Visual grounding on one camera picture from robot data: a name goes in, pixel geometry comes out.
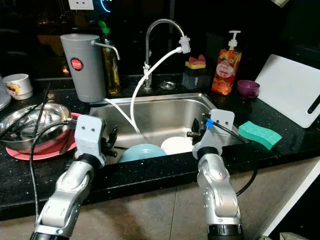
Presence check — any stainless steel bowl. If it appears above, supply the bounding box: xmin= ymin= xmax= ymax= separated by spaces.
xmin=0 ymin=102 xmax=72 ymax=151

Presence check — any black chopstick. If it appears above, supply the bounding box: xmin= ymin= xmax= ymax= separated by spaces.
xmin=32 ymin=83 xmax=53 ymax=138
xmin=0 ymin=102 xmax=43 ymax=141

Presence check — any white plate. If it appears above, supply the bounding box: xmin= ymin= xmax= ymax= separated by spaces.
xmin=161 ymin=136 xmax=196 ymax=156

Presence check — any thin white filter tube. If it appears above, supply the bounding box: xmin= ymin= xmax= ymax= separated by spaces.
xmin=104 ymin=98 xmax=138 ymax=132

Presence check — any stainless steel sink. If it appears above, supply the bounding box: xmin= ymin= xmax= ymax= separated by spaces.
xmin=87 ymin=92 xmax=251 ymax=163

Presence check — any light blue bowl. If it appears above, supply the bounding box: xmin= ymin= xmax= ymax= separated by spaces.
xmin=117 ymin=143 xmax=167 ymax=163

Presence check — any dark sponge holder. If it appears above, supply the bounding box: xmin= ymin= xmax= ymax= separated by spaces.
xmin=182 ymin=66 xmax=211 ymax=91

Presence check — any round metal counter cap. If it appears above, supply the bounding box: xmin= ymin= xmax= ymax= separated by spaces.
xmin=160 ymin=81 xmax=177 ymax=91

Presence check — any orange pump soap bottle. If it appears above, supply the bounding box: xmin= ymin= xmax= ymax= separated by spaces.
xmin=211 ymin=30 xmax=243 ymax=96

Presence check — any grey water filter with tap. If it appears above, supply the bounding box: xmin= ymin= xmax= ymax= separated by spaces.
xmin=60 ymin=33 xmax=121 ymax=103

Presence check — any green sponge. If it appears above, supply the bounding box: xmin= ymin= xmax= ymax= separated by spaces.
xmin=238 ymin=120 xmax=283 ymax=151

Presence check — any purple cup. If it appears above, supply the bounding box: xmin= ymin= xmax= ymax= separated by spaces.
xmin=237 ymin=80 xmax=261 ymax=99

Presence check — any pink plate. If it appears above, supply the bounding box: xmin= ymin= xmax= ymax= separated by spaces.
xmin=6 ymin=112 xmax=83 ymax=161

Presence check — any yellow and red sponge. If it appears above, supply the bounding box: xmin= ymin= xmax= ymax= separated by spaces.
xmin=185 ymin=54 xmax=207 ymax=70

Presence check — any oil bottle with green cap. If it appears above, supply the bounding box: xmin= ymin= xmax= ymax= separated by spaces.
xmin=97 ymin=21 xmax=122 ymax=96

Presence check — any white cutting board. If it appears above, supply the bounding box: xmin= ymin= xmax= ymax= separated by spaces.
xmin=254 ymin=54 xmax=320 ymax=129

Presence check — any white printed mug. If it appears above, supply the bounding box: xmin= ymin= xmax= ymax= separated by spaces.
xmin=2 ymin=73 xmax=34 ymax=101

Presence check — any pale green cloth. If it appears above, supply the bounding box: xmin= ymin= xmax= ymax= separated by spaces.
xmin=270 ymin=0 xmax=291 ymax=8

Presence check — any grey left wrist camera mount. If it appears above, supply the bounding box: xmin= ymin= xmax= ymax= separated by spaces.
xmin=74 ymin=114 xmax=108 ymax=158

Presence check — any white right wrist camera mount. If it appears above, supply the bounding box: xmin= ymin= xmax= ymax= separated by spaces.
xmin=192 ymin=109 xmax=236 ymax=151

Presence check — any white faucet hose with adapter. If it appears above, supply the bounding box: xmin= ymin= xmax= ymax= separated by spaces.
xmin=130 ymin=36 xmax=192 ymax=133

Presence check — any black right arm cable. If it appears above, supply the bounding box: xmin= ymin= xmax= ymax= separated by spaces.
xmin=202 ymin=114 xmax=259 ymax=197

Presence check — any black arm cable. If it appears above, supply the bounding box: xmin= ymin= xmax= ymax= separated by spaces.
xmin=202 ymin=114 xmax=259 ymax=197
xmin=28 ymin=121 xmax=76 ymax=223

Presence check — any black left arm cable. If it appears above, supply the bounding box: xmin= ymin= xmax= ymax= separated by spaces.
xmin=28 ymin=121 xmax=76 ymax=223

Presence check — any white wall socket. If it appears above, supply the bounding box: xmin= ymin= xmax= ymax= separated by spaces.
xmin=68 ymin=0 xmax=95 ymax=11

